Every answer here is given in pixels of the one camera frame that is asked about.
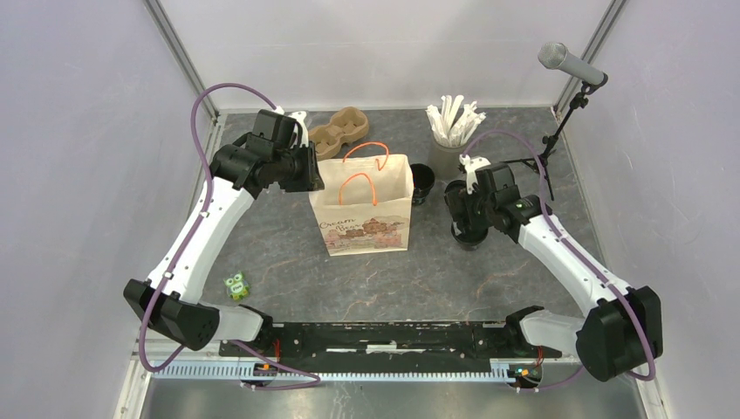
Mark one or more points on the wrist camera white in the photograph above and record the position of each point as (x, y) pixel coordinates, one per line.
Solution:
(299, 132)
(470, 165)

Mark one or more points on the white toothed cable rail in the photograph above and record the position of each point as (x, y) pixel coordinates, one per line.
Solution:
(261, 372)

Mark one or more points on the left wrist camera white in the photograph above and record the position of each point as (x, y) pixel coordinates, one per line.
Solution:
(299, 132)

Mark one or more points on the brown paper bag orange handles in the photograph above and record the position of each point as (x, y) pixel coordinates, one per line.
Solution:
(365, 206)

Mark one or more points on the small green toy box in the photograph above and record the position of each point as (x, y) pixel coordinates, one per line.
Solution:
(237, 287)

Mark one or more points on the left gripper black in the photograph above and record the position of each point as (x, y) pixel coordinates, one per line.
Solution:
(311, 179)

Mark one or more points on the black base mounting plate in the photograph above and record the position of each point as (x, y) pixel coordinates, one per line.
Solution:
(394, 347)

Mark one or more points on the black coffee cup white lettering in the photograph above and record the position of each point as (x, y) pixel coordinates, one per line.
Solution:
(423, 180)

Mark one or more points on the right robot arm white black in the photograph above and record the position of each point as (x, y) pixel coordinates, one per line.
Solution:
(620, 329)

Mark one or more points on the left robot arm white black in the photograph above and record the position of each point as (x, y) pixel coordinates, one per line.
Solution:
(169, 302)

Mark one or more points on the white wrapped straws bundle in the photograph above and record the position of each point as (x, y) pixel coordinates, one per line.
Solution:
(454, 122)

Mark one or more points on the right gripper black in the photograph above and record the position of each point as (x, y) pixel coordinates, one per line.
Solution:
(462, 201)

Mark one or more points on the grey straw holder cup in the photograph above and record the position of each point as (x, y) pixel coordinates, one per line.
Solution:
(444, 161)

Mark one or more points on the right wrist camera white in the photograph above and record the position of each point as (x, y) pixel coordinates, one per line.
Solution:
(470, 165)

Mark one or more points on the black microphone tripod stand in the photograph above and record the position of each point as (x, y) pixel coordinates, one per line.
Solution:
(539, 163)

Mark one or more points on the grey microphone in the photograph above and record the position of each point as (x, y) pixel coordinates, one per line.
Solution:
(556, 56)

